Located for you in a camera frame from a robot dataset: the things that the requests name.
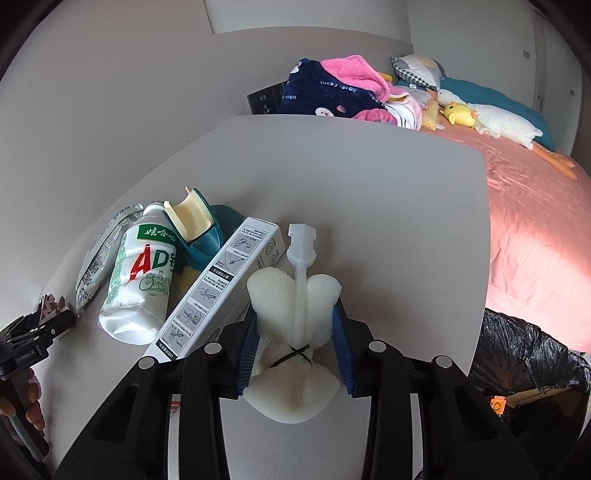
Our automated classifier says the teal holder with cream insert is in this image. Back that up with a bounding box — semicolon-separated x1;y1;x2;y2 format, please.
163;186;243;289

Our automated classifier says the teal pillow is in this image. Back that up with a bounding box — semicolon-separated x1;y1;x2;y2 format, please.
436;76;557;151

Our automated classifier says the white door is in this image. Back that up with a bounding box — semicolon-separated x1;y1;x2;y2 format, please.
533;9;585;153

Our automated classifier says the white bottle with green label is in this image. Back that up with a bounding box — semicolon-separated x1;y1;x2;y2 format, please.
98;202;181;346

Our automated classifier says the pink fleece cloth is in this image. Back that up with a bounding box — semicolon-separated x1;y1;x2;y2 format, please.
321;54;393;104

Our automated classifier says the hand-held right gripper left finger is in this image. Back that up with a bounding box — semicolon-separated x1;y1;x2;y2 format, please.
53;318;262;480

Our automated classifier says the navy printed blanket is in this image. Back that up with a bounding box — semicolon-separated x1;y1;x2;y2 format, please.
278;58;398;123

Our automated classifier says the yellow duck plush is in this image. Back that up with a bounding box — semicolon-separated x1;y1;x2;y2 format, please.
443;102;477;126

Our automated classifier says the bed with pink sheet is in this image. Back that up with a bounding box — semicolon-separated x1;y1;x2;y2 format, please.
416;124;591;356

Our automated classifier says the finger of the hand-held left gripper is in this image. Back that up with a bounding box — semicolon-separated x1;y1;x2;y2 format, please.
0;310;77;345

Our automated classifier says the yellow corn plush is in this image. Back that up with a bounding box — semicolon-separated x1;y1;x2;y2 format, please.
421;99;448;131

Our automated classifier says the person's left hand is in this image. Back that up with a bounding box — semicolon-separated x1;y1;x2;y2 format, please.
0;368;46;439

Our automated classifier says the white snack packet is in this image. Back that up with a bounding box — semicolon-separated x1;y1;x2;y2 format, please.
75;205;145;317

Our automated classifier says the black socket panel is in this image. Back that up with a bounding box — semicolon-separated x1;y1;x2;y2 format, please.
247;83;287;115

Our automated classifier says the white sponge brush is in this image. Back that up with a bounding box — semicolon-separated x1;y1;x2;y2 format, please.
240;223;345;425

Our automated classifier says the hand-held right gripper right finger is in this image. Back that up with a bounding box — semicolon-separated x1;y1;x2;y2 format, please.
330;300;539;480

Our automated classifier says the checkered patchwork pillow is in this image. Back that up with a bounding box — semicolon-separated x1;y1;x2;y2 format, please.
392;54;448;93

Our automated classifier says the white box with line drawings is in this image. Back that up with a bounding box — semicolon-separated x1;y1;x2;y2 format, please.
144;217;284;363

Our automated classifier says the white goose plush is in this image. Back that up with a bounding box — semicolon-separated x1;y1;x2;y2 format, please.
436;89;577;182

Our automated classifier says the black trash bag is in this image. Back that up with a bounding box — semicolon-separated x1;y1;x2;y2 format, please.
468;308;591;444

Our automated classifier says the white patterned quilt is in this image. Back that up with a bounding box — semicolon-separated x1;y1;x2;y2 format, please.
383;85;424;131

